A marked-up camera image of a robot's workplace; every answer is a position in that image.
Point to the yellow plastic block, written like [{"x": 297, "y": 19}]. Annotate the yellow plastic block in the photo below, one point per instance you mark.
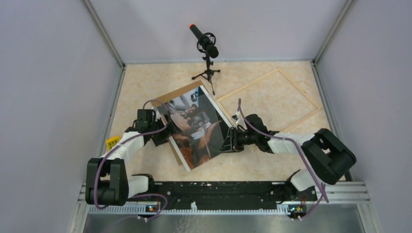
[{"x": 111, "y": 142}]

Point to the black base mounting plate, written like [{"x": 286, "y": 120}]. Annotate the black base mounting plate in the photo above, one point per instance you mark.
[{"x": 253, "y": 195}]

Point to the glossy printed photo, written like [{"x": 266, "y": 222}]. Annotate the glossy printed photo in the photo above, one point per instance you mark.
[{"x": 175, "y": 112}]

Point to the brown cardboard backing board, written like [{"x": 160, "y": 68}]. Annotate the brown cardboard backing board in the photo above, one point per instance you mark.
[{"x": 169, "y": 96}]

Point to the white cable duct rail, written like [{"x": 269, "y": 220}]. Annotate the white cable duct rail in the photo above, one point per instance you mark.
[{"x": 140, "y": 208}]

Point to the light wooden picture frame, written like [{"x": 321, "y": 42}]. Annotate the light wooden picture frame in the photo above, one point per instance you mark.
[{"x": 275, "y": 97}]

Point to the black microphone orange tip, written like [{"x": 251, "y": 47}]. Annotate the black microphone orange tip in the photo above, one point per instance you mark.
[{"x": 206, "y": 42}]

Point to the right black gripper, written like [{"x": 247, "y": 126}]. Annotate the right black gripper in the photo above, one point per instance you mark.
[{"x": 229, "y": 145}]

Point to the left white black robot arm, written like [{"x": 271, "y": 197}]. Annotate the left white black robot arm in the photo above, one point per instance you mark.
[{"x": 107, "y": 182}]

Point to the clear acrylic sheet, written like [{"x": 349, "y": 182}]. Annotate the clear acrylic sheet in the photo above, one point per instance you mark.
[{"x": 208, "y": 128}]

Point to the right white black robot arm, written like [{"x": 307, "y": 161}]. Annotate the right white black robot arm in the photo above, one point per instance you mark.
[{"x": 325, "y": 156}]

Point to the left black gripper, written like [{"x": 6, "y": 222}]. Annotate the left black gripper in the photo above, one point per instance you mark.
[{"x": 162, "y": 138}]

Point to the black mini tripod stand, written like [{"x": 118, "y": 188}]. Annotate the black mini tripod stand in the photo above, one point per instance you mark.
[{"x": 208, "y": 73}]

